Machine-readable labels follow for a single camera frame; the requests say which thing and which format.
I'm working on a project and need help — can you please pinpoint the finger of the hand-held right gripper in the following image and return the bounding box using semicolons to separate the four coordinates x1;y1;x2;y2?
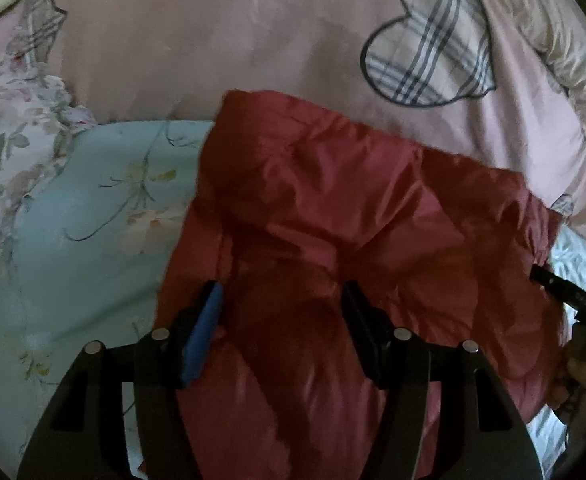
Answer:
529;265;586;317

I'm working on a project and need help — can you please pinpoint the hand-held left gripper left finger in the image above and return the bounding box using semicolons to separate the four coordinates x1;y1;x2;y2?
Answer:
15;280;208;480

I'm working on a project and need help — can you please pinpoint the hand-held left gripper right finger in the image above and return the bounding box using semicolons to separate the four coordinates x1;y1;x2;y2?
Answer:
340;280;548;480

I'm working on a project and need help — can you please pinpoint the red quilted coat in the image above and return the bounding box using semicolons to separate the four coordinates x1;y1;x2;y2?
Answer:
155;89;574;480

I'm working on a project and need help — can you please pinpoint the person's right hand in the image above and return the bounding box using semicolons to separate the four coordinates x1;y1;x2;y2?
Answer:
549;344;586;413

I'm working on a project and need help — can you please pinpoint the light blue floral bedsheet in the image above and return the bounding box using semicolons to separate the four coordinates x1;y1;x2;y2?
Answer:
0;120;586;480

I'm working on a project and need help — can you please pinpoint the beige crumpled cloth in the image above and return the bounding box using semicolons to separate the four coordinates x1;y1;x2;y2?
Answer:
493;0;586;136

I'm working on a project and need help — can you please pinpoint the floral ruffled pillow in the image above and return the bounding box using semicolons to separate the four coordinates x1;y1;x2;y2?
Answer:
0;45;96;351

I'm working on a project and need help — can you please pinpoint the pink duvet with plaid hearts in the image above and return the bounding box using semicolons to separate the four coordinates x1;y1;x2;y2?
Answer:
23;0;586;238

